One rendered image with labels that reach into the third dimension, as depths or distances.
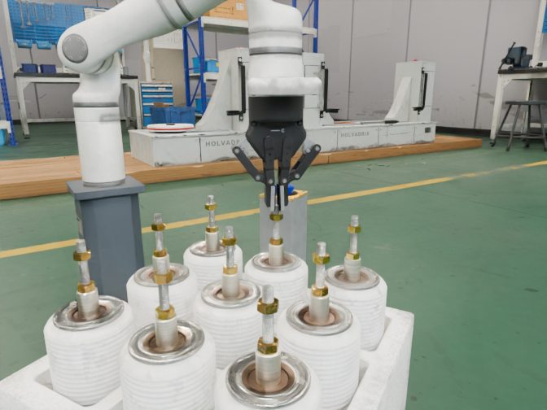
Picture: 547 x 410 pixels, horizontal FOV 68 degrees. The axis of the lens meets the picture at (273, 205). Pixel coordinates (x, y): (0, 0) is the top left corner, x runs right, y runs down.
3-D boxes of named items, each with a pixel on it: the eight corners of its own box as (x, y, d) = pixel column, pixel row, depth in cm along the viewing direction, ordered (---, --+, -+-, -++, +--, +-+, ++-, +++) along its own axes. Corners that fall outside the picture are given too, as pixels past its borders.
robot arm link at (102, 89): (80, 32, 90) (89, 111, 95) (53, 24, 81) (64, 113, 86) (120, 31, 90) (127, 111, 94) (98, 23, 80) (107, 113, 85)
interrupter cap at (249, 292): (221, 318, 47) (221, 312, 46) (190, 294, 52) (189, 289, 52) (273, 298, 51) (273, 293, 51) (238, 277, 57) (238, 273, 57)
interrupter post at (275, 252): (281, 260, 63) (281, 240, 62) (286, 266, 61) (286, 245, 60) (266, 262, 62) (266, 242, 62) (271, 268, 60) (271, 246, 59)
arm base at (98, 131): (80, 181, 95) (70, 106, 91) (120, 177, 100) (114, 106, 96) (86, 189, 88) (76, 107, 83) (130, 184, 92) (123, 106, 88)
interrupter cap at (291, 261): (291, 252, 66) (291, 248, 66) (308, 270, 59) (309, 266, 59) (245, 258, 64) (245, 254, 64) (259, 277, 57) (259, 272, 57)
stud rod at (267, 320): (264, 369, 35) (264, 290, 33) (260, 362, 36) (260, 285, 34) (275, 367, 36) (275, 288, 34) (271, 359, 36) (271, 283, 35)
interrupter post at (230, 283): (228, 302, 50) (227, 277, 49) (217, 295, 52) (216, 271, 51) (244, 296, 52) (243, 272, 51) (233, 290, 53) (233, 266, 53)
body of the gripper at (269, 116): (299, 91, 59) (299, 155, 62) (242, 91, 58) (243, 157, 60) (313, 90, 52) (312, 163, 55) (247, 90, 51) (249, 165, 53)
